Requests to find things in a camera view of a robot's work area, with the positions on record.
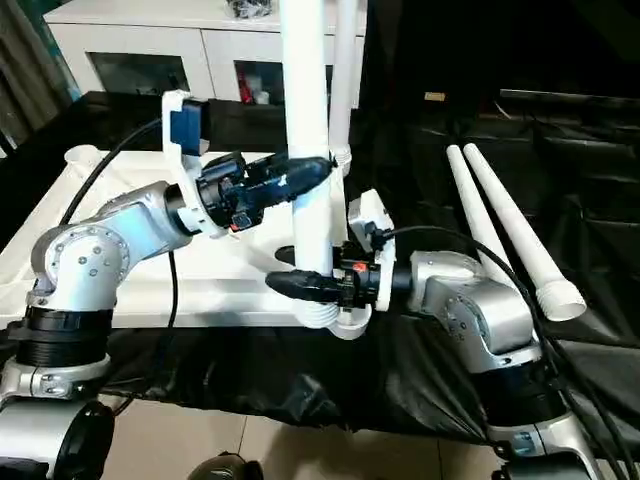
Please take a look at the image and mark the white plastic table leg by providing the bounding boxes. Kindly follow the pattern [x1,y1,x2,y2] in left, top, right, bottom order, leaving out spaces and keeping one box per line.
[329,0,366,171]
[462,141,587,324]
[277,0,346,331]
[446,144,509,291]

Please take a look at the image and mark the white plastic table top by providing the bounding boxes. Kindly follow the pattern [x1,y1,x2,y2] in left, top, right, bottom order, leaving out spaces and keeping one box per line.
[0,144,371,341]

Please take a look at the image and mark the black work mat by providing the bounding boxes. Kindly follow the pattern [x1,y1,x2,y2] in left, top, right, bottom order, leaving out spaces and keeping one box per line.
[0,89,640,446]

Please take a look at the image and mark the white cabinet with glass doors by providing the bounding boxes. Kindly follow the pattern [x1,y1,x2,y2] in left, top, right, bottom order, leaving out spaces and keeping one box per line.
[42,0,369,109]

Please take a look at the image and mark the dark robot body part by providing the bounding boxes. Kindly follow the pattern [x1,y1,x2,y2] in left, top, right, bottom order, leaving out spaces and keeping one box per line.
[192,452,264,480]

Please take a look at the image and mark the beige curtain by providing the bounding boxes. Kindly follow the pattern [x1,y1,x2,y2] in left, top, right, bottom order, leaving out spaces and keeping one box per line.
[0,0,76,151]

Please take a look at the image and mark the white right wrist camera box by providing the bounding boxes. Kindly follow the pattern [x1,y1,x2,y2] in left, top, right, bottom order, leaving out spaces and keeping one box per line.
[348,189,397,314]

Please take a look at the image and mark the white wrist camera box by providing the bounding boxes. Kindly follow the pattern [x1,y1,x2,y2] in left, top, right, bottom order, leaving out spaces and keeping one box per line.
[160,89,221,239]
[348,189,397,314]

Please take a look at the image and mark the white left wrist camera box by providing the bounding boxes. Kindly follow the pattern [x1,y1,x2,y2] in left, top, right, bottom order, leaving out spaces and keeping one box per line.
[160,89,221,239]

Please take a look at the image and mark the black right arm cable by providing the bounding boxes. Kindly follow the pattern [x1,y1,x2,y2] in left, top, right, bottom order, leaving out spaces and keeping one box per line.
[372,227,640,480]

